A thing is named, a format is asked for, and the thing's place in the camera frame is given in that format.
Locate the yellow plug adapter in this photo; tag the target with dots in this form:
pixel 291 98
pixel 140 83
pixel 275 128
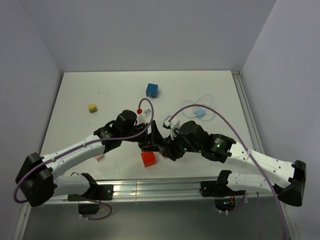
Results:
pixel 92 108

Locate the light blue plug charger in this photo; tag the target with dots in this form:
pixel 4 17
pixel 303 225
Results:
pixel 199 113

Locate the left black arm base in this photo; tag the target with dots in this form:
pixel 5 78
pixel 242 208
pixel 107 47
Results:
pixel 93 200

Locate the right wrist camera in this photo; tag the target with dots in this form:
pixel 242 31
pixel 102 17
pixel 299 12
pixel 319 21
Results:
pixel 171 124

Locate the red cube socket adapter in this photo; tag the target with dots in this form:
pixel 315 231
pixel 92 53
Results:
pixel 148 158

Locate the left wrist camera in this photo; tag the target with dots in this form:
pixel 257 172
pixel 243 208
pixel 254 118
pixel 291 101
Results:
pixel 143 115

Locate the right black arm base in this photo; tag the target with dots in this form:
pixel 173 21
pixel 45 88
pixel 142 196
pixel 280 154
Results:
pixel 226 200

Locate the pink plug charger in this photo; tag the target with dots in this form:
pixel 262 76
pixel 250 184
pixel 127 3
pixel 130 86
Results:
pixel 161 150
pixel 99 157

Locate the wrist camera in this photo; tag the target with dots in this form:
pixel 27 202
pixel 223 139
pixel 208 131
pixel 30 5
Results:
pixel 171 124
pixel 143 115

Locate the blue cube socket adapter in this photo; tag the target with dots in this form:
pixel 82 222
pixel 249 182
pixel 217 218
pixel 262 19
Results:
pixel 152 90

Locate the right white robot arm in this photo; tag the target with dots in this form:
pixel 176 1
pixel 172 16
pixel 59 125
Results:
pixel 289 177

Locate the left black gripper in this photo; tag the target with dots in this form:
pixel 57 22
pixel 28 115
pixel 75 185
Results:
pixel 152 141

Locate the aluminium right side rail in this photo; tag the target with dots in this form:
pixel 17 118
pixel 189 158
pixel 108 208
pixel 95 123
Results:
pixel 248 115

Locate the aluminium front rail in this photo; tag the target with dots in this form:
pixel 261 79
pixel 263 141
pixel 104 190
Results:
pixel 141 190

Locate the aluminium rail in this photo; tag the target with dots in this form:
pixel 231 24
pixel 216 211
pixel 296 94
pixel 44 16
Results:
pixel 248 115
pixel 141 190

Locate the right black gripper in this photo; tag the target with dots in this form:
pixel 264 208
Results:
pixel 169 144

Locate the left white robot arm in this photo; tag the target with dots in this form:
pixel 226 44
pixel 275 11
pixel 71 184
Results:
pixel 40 177

